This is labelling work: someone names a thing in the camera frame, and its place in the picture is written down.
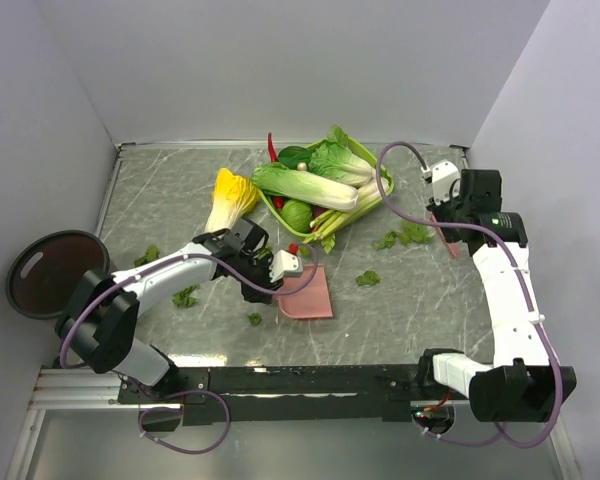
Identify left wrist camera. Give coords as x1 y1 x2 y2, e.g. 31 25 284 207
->
269 250 304 282

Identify green plastic basket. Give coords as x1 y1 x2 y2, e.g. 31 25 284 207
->
251 130 380 241

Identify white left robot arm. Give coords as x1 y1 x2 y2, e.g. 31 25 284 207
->
56 220 303 402

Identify green round cabbage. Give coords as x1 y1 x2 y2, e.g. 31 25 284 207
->
280 199 313 234

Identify yellow napa cabbage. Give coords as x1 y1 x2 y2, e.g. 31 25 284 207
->
205 168 260 233

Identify aluminium rail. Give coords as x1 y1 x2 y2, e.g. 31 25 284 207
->
27 363 557 411

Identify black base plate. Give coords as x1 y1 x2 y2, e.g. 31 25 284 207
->
118 364 449 426

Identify brown round bin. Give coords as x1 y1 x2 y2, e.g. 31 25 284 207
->
5 230 111 320

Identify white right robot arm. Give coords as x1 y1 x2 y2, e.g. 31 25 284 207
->
416 161 577 423

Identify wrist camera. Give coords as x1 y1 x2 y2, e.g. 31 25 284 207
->
421 160 461 206
269 250 304 282

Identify pink dustpan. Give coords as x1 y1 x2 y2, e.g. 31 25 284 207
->
278 264 333 320

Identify pink hand brush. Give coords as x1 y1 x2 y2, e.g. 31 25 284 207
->
434 226 460 259

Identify red chili pepper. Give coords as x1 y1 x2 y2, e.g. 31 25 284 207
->
267 132 278 163

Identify large green napa cabbage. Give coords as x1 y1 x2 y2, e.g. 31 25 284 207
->
251 163 359 212

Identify green bok choy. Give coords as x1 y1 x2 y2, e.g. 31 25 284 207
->
277 125 393 192

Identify green paper scrap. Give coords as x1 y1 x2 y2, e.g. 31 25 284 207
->
355 270 380 287
134 244 160 268
372 230 405 251
247 313 262 326
401 220 435 245
172 285 199 309

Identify green celery stalks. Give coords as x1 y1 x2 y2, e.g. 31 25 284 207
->
302 199 381 254

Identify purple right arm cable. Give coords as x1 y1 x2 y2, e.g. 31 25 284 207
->
374 141 563 449

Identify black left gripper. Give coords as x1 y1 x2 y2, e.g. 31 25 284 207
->
234 252 284 304

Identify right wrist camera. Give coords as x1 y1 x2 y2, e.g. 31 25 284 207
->
421 160 461 206

